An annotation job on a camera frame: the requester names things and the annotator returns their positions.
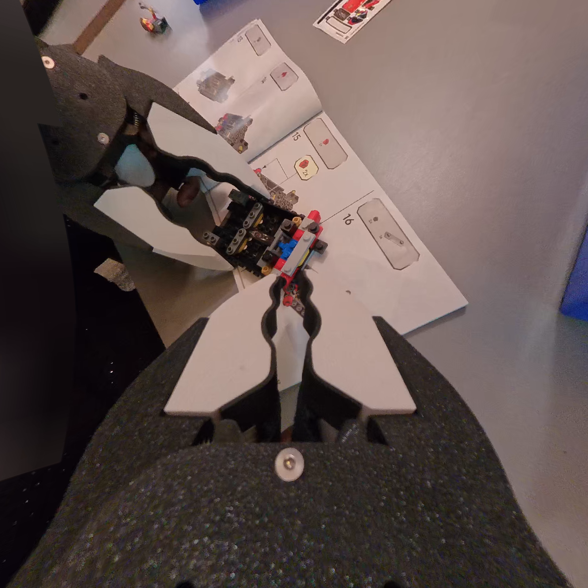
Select small colourful lego assembly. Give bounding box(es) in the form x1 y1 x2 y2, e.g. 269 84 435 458
139 2 172 35

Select blue box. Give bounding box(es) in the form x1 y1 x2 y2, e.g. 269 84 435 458
559 250 588 323

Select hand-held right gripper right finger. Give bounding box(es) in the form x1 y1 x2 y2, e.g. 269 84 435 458
294 275 419 418

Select grey fabric piece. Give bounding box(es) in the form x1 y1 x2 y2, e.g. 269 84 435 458
94 258 137 293

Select brown wooden strip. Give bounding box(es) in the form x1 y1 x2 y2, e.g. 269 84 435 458
73 0 126 54

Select lego instruction booklet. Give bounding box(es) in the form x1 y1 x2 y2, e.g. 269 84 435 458
174 18 469 391

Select black and red lego model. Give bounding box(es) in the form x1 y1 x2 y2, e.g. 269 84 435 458
202 188 331 285

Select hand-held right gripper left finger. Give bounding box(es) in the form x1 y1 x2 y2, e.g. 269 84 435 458
163 276 285 419

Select person's left hand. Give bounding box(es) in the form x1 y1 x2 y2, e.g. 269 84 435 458
177 177 202 207

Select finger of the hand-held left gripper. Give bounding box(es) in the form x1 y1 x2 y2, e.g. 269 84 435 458
145 101 273 204
93 144 236 272

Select white sticker sheet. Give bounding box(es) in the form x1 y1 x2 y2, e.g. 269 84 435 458
313 0 394 45

